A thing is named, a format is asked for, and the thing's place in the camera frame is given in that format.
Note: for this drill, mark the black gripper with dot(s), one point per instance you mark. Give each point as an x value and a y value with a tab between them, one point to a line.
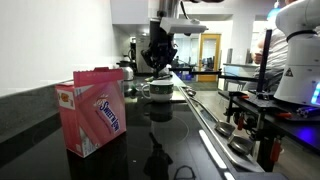
159	53

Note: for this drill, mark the marker pen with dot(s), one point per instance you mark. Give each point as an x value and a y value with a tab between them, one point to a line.
150	79

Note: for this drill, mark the pink Sweet'N Low box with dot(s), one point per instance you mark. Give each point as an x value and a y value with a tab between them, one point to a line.
96	113

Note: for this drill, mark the silver stove knob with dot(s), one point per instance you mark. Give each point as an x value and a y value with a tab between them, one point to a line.
225	128
240	144
191	92

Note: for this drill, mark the black glass stove top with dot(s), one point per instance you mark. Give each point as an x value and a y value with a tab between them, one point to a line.
140	143

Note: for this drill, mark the person's hand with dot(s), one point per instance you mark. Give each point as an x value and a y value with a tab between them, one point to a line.
257	57

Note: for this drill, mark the white mug with green band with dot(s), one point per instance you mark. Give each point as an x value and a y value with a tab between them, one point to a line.
161	92

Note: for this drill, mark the silver kettle with black lid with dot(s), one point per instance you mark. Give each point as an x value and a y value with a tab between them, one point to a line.
126	70

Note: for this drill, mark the yellow framed glass door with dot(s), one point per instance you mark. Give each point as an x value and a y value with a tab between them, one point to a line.
209	56

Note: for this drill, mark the black upright pole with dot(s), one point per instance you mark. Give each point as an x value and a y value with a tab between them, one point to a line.
264	60

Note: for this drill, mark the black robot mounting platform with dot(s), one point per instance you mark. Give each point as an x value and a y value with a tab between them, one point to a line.
266	106

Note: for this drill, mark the person in white shirt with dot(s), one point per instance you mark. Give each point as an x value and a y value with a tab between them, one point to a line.
278	53

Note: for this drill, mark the blue pendant lamp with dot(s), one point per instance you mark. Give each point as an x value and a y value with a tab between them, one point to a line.
273	12

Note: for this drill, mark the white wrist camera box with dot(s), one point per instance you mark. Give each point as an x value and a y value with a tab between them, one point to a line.
181	26

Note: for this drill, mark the white wall cabinet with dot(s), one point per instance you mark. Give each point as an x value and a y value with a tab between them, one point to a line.
130	11

